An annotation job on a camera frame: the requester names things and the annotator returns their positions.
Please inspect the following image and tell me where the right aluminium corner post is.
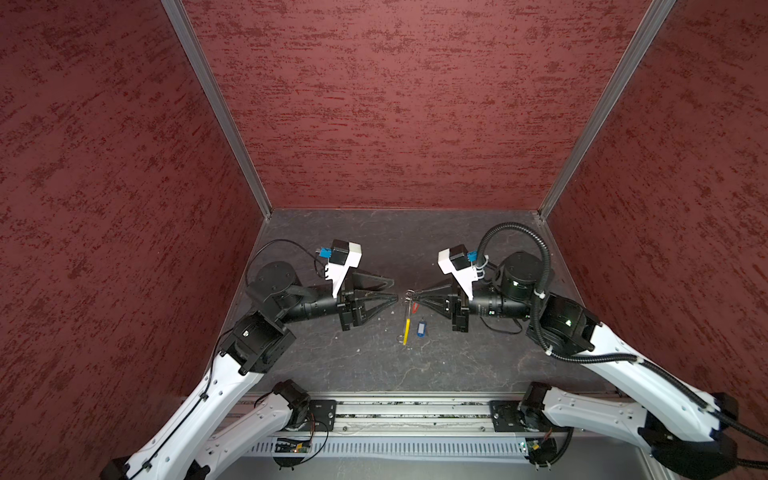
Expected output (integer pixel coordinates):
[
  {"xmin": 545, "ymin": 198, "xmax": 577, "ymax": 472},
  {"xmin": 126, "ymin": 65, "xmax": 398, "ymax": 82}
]
[{"xmin": 538, "ymin": 0, "xmax": 676, "ymax": 222}]

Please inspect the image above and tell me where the black corrugated cable conduit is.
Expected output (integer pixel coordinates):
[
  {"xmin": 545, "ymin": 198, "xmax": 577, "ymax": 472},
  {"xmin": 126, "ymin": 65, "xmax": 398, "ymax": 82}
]
[{"xmin": 475, "ymin": 221, "xmax": 768, "ymax": 470}]

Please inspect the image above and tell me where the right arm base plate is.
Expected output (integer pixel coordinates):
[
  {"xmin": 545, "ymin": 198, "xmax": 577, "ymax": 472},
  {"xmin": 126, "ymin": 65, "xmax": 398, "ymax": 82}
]
[{"xmin": 488, "ymin": 400, "xmax": 526, "ymax": 433}]

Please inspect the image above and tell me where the left aluminium corner post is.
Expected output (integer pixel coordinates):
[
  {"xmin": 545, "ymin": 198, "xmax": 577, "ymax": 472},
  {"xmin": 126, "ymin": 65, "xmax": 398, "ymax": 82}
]
[{"xmin": 161, "ymin": 0, "xmax": 273, "ymax": 220}]

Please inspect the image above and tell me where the white slotted cable duct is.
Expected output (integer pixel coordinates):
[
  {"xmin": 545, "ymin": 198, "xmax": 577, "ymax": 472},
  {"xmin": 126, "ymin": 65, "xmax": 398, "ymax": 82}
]
[{"xmin": 239, "ymin": 437, "xmax": 529, "ymax": 462}]

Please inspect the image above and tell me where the aluminium corner post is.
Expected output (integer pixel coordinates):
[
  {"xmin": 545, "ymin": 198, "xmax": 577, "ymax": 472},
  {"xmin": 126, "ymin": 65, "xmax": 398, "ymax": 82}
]
[
  {"xmin": 538, "ymin": 0, "xmax": 676, "ymax": 222},
  {"xmin": 161, "ymin": 0, "xmax": 273, "ymax": 220}
]

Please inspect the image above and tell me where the left circuit board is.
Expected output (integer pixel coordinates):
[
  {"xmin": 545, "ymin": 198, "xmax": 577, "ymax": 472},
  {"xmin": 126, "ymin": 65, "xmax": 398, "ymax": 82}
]
[{"xmin": 274, "ymin": 438, "xmax": 312, "ymax": 455}]

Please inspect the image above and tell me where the right circuit board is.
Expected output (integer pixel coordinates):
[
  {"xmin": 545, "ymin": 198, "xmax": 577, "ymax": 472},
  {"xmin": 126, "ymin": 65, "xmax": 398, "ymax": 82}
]
[{"xmin": 526, "ymin": 438, "xmax": 558, "ymax": 467}]

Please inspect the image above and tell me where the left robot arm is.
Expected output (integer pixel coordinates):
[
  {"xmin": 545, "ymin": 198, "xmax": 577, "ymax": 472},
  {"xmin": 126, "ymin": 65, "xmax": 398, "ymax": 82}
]
[{"xmin": 100, "ymin": 261, "xmax": 398, "ymax": 479}]

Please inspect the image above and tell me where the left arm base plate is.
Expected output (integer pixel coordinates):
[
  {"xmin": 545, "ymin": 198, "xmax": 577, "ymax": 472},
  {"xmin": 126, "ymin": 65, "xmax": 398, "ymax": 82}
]
[{"xmin": 299, "ymin": 399, "xmax": 338, "ymax": 432}]

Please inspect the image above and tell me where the large perforated keyring yellow segment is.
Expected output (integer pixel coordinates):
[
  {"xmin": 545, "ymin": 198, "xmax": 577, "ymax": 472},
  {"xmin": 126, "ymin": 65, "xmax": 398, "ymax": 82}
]
[{"xmin": 402, "ymin": 290, "xmax": 417, "ymax": 346}]

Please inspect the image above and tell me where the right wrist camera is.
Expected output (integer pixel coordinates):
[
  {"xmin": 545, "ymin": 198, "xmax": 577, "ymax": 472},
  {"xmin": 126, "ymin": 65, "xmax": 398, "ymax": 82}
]
[{"xmin": 437, "ymin": 244, "xmax": 488, "ymax": 300}]

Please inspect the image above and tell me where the circuit board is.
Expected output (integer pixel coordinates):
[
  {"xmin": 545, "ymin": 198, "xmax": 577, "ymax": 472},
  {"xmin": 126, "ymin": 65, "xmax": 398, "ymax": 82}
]
[
  {"xmin": 526, "ymin": 438, "xmax": 558, "ymax": 467},
  {"xmin": 274, "ymin": 438, "xmax": 312, "ymax": 455}
]

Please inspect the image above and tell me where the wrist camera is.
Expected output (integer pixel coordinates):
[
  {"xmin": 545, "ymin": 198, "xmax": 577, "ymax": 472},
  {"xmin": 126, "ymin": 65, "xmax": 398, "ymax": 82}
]
[
  {"xmin": 318, "ymin": 239, "xmax": 362, "ymax": 297},
  {"xmin": 437, "ymin": 244, "xmax": 488, "ymax": 300}
]

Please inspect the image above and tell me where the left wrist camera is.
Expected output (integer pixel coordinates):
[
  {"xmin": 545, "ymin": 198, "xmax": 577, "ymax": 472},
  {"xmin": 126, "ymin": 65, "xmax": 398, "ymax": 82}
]
[{"xmin": 318, "ymin": 239, "xmax": 362, "ymax": 297}]

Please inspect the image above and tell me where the aluminium mounting rail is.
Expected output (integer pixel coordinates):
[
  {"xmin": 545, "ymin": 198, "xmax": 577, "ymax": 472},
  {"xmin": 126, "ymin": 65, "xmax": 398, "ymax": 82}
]
[{"xmin": 227, "ymin": 393, "xmax": 637, "ymax": 437}]

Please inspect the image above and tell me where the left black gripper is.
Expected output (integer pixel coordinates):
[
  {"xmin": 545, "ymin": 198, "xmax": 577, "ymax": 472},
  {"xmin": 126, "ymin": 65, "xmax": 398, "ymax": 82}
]
[{"xmin": 279, "ymin": 265, "xmax": 398, "ymax": 329}]

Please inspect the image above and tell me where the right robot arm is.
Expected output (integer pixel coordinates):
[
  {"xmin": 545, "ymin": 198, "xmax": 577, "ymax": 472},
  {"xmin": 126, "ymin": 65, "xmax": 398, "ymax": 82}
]
[{"xmin": 413, "ymin": 246, "xmax": 743, "ymax": 479}]

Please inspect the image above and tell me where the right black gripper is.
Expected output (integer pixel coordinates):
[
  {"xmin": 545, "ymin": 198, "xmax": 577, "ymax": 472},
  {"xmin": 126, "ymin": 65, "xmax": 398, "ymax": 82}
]
[{"xmin": 415, "ymin": 276, "xmax": 537, "ymax": 332}]

